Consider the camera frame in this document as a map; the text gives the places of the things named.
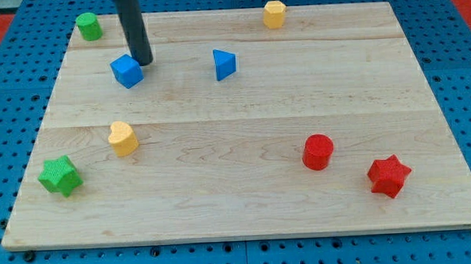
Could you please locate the red cylinder block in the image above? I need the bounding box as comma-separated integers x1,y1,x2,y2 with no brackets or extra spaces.
302,134,334,171

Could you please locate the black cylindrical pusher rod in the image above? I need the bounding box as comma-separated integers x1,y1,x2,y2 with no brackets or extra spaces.
112,0,154,66

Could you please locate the yellow heart block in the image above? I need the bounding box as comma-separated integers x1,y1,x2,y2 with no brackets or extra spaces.
107,121,140,157

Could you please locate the green star block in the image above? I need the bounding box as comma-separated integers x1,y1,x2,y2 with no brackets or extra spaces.
37,155,84,197

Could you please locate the light wooden board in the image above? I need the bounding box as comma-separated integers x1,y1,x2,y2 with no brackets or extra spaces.
2,2,471,251

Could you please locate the blue cube block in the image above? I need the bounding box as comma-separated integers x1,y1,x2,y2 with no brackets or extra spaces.
110,54,144,89

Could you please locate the yellow hexagon block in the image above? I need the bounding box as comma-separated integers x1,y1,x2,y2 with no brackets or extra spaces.
263,0,286,29

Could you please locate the red star block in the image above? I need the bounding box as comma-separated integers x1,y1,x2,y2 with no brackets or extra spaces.
367,154,411,198

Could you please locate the green cylinder block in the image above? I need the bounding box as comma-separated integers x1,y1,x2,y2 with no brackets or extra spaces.
76,13,103,41

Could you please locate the blue triangle block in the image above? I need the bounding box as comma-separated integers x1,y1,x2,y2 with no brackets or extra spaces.
213,49,237,81

